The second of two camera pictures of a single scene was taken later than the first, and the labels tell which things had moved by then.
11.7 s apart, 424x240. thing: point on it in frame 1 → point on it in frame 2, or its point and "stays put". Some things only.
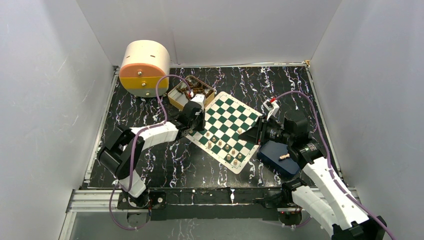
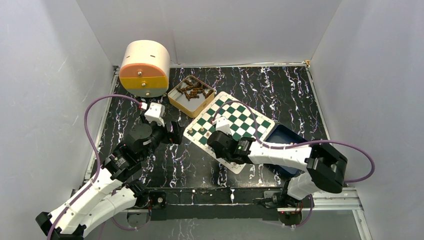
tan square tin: (179, 96) stays put
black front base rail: (207, 203) stays put
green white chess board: (225, 118) stays put
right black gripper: (256, 133) → (219, 155)
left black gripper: (200, 127) → (176, 137)
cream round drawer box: (142, 62) stays put
